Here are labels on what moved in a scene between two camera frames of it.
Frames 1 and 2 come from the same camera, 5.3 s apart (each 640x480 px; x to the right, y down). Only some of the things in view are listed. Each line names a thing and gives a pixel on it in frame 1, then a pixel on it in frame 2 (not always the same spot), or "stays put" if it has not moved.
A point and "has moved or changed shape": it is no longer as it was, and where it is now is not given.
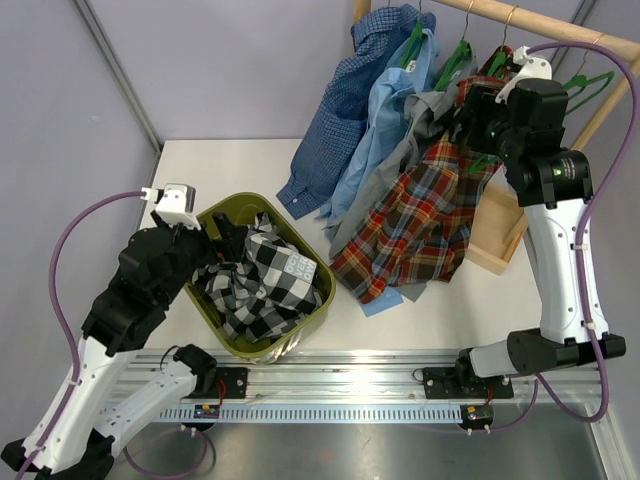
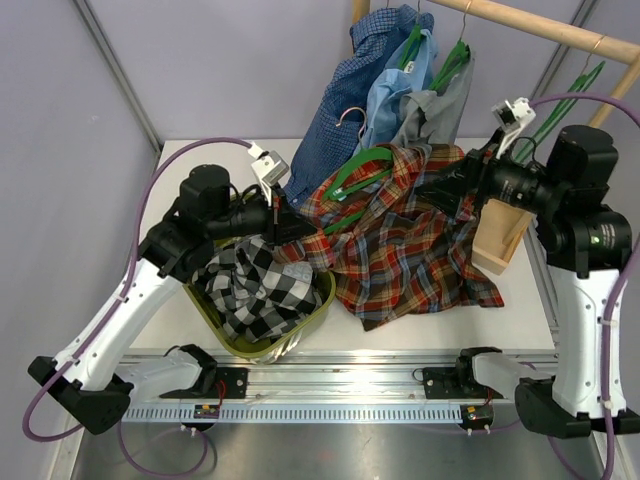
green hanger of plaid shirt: x=497 y=68 → x=358 y=186
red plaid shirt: x=416 y=230 has moved or changed shape
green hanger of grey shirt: x=461 y=57 stays put
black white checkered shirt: x=266 y=294 stays put
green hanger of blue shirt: x=414 y=42 stays put
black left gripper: x=230 y=248 → x=288 y=224
